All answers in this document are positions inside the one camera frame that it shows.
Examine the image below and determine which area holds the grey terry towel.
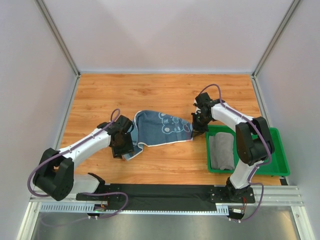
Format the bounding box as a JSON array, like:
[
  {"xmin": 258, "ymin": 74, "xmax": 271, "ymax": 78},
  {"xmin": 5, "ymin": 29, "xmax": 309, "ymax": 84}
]
[{"xmin": 208, "ymin": 132, "xmax": 235, "ymax": 171}]

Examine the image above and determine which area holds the blue patterned towel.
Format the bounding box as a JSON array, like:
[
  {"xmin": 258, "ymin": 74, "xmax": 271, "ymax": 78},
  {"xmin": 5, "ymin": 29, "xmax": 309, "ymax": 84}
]
[{"xmin": 123, "ymin": 110, "xmax": 193, "ymax": 161}]

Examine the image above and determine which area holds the green plastic tray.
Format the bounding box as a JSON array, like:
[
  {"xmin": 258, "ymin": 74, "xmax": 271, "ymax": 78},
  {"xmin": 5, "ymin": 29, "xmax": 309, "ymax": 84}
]
[{"xmin": 205, "ymin": 125, "xmax": 290, "ymax": 177}]

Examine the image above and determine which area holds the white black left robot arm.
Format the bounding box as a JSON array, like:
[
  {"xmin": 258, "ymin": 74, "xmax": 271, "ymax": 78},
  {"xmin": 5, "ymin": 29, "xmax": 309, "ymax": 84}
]
[{"xmin": 28, "ymin": 115, "xmax": 134, "ymax": 201}]

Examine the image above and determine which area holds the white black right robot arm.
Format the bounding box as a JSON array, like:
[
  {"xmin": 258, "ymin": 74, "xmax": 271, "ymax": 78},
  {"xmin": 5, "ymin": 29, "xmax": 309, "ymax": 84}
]
[{"xmin": 191, "ymin": 92, "xmax": 275, "ymax": 203}]

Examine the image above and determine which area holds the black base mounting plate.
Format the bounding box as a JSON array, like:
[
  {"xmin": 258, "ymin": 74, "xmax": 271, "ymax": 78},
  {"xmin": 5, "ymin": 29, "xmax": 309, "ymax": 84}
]
[{"xmin": 75, "ymin": 183, "xmax": 256, "ymax": 212}]

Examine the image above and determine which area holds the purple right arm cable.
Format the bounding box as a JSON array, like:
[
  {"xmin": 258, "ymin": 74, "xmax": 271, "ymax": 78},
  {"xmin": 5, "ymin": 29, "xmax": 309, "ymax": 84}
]
[{"xmin": 199, "ymin": 83, "xmax": 273, "ymax": 224}]

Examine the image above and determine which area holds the aluminium front rail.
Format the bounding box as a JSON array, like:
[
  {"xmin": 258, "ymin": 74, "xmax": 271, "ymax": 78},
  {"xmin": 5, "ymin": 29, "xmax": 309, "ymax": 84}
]
[{"xmin": 31, "ymin": 185, "xmax": 304, "ymax": 216}]

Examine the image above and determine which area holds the aluminium frame post right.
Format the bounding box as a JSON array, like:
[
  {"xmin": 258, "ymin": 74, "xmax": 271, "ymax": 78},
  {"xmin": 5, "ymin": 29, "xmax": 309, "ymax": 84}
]
[{"xmin": 251, "ymin": 0, "xmax": 302, "ymax": 78}]

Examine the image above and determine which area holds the aluminium frame post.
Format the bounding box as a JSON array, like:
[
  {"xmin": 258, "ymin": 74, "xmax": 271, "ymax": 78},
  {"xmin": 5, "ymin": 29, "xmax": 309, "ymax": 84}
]
[
  {"xmin": 251, "ymin": 0, "xmax": 302, "ymax": 78},
  {"xmin": 34, "ymin": 0, "xmax": 81, "ymax": 77}
]

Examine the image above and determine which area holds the aluminium frame post left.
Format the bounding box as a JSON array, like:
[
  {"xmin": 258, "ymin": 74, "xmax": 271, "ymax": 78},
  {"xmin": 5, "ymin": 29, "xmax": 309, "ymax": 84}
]
[{"xmin": 34, "ymin": 0, "xmax": 81, "ymax": 77}]

